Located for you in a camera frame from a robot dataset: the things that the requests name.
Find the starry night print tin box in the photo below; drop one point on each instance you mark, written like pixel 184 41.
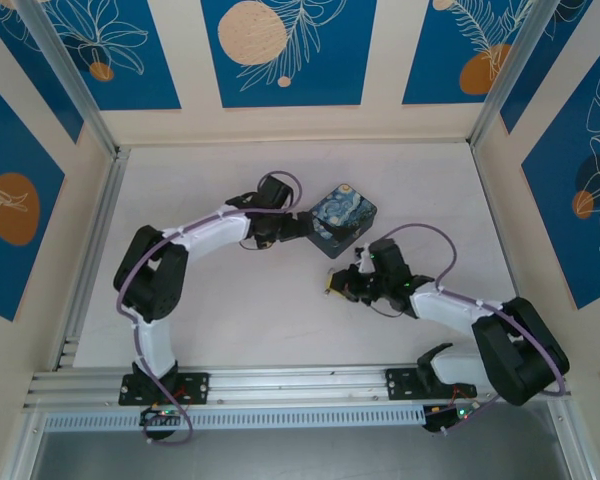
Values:
pixel 342 210

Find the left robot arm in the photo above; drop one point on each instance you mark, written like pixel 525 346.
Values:
pixel 150 280

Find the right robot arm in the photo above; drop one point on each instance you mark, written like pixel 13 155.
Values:
pixel 515 345

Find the small circuit board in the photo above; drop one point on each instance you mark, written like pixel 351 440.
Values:
pixel 160 415
pixel 445 415

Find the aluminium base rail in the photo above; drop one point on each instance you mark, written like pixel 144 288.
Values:
pixel 290 385

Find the aluminium side rail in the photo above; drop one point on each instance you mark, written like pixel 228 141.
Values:
pixel 500 236
pixel 90 260

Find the blue floral wall panel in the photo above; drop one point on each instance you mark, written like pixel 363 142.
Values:
pixel 570 200
pixel 540 60
pixel 35 90
pixel 290 55
pixel 460 50
pixel 15 200
pixel 115 50

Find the aluminium corner post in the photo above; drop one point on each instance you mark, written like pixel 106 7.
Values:
pixel 70 80
pixel 505 80

